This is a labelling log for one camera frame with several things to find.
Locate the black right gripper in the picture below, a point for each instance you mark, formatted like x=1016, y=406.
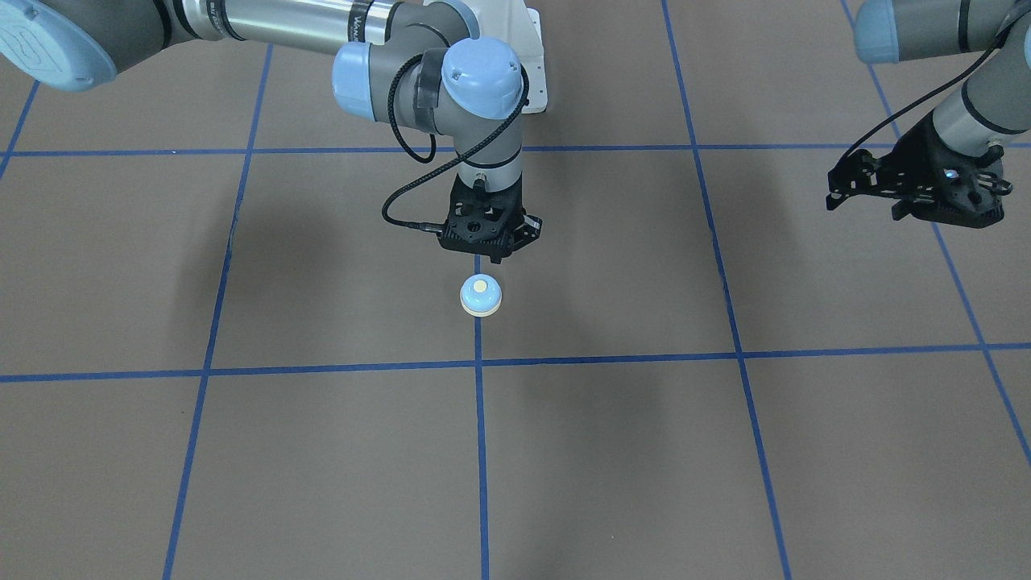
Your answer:
x=529, y=228

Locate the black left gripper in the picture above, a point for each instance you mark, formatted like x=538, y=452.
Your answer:
x=908, y=163

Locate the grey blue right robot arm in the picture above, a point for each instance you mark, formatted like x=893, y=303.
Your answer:
x=466, y=71

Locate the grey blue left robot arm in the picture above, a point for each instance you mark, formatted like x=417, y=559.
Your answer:
x=988, y=102

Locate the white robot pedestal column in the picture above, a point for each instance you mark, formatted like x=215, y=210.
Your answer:
x=518, y=25

